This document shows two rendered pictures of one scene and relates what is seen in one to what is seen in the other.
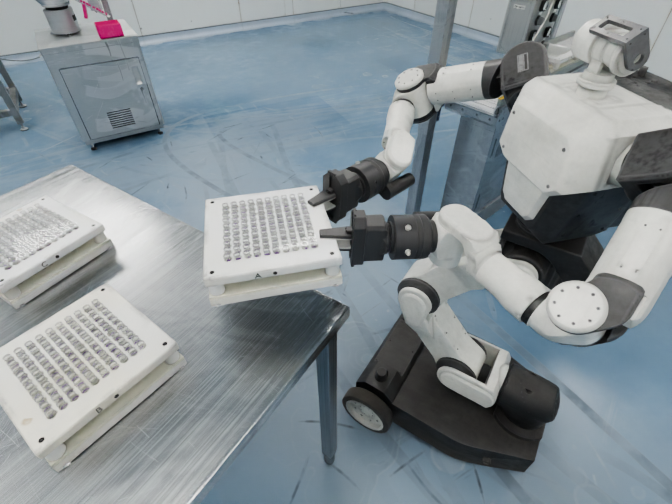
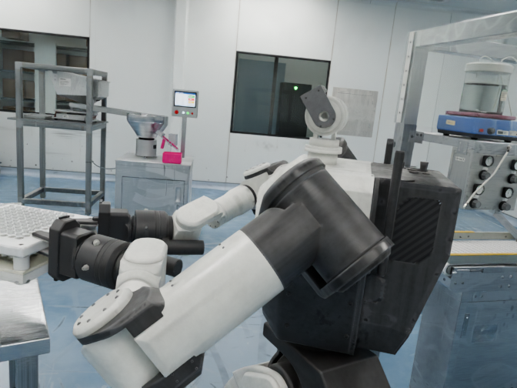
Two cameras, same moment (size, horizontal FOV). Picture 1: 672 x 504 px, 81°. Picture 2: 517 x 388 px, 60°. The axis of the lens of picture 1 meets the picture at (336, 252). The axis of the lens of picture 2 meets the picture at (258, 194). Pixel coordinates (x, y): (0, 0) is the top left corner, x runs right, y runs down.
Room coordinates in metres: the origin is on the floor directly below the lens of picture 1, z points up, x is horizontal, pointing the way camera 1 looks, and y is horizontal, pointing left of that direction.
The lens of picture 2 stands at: (0.00, -0.71, 1.35)
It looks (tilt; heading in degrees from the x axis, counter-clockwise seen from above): 12 degrees down; 25
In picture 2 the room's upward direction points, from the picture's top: 5 degrees clockwise
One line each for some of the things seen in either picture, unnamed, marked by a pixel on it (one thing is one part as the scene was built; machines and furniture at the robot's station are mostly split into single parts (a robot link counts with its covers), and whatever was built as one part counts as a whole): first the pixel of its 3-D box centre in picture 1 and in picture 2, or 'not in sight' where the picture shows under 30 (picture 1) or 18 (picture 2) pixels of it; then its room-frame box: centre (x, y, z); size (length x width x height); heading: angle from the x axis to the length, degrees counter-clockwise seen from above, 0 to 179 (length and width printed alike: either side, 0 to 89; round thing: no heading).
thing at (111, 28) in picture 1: (109, 29); (172, 157); (3.10, 1.60, 0.80); 0.16 x 0.12 x 0.09; 122
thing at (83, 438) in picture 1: (90, 370); not in sight; (0.39, 0.46, 0.88); 0.24 x 0.24 x 0.02; 52
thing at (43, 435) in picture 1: (79, 356); not in sight; (0.39, 0.46, 0.93); 0.25 x 0.24 x 0.02; 52
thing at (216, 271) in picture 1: (268, 229); (15, 226); (0.60, 0.13, 1.04); 0.25 x 0.24 x 0.02; 13
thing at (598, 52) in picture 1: (605, 53); (326, 122); (0.74, -0.47, 1.33); 0.10 x 0.07 x 0.09; 13
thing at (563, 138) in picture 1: (587, 154); (347, 242); (0.75, -0.54, 1.12); 0.34 x 0.30 x 0.36; 13
